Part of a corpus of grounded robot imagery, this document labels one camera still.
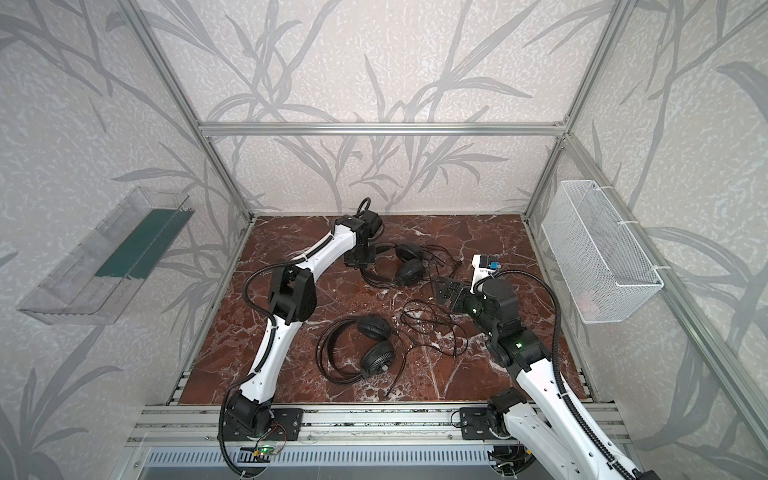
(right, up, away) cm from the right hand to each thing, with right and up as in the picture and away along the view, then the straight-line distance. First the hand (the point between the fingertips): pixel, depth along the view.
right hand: (448, 271), depth 75 cm
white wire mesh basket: (+31, +2, -12) cm, 33 cm away
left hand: (-24, +3, +27) cm, 36 cm away
